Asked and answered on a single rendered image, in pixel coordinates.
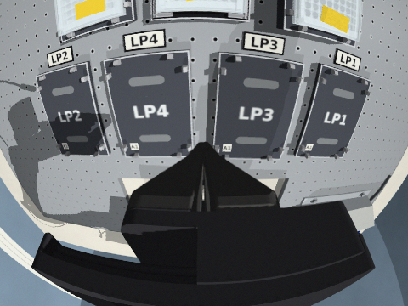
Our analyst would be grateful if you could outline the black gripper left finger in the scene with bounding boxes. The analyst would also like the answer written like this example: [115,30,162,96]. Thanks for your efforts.
[126,142,203,212]

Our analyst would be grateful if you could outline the grey perforated base plate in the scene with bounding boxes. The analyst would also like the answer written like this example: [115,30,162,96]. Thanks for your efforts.
[0,0,408,232]

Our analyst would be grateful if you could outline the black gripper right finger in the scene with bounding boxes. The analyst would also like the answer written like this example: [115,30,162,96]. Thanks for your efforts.
[203,142,281,212]

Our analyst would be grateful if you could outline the white button panel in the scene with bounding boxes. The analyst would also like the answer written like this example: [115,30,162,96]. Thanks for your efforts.
[300,175,391,233]

